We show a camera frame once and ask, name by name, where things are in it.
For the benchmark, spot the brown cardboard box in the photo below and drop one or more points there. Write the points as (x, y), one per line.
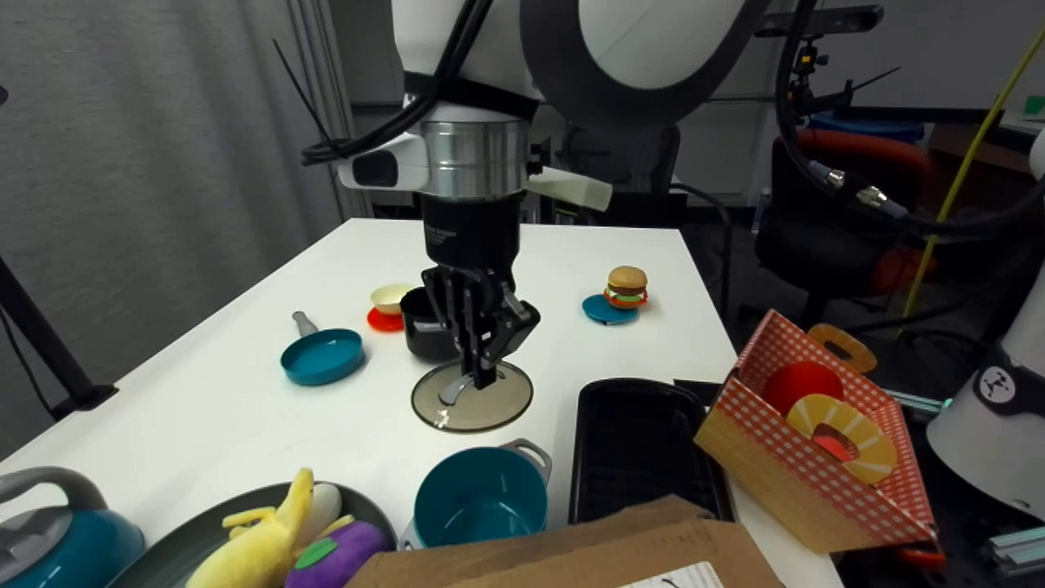
(568, 551)

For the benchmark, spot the black chair with red trim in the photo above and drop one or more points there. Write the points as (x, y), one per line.
(827, 248)

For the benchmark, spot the small teal plate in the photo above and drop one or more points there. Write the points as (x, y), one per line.
(599, 312)

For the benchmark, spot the black plastic tray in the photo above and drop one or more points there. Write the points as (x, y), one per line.
(637, 445)

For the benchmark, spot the purple plush eggplant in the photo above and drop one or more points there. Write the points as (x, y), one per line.
(354, 551)

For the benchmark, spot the black camera stand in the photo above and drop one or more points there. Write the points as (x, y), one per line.
(44, 348)

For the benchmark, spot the yellow plush banana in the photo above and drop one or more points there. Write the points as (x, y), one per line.
(255, 544)

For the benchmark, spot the dark grey plate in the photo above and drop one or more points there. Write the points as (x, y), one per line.
(176, 544)

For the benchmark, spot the toy burger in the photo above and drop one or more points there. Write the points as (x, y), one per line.
(626, 285)

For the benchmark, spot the teal frying pan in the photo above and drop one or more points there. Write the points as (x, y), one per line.
(325, 359)

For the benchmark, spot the pale blue rail piece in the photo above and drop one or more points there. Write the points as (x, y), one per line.
(1016, 547)

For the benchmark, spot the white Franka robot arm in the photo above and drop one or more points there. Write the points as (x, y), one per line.
(641, 44)

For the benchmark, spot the white plush vegetable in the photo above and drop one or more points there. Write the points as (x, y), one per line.
(325, 504)

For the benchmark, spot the teal toy kettle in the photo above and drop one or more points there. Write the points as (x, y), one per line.
(77, 551)

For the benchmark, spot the teal green pot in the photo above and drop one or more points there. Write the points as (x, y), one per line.
(478, 502)

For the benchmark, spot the red checkered wooden box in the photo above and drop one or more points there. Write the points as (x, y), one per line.
(786, 469)

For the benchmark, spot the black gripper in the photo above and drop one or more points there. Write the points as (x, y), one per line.
(472, 235)

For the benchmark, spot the red toy tomato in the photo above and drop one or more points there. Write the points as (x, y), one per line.
(801, 382)

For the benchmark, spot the small red plate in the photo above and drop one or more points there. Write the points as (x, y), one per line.
(381, 324)

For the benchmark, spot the small yellow bowl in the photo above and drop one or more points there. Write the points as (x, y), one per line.
(386, 297)

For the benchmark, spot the white rounded machine housing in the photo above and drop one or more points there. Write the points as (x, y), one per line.
(981, 445)

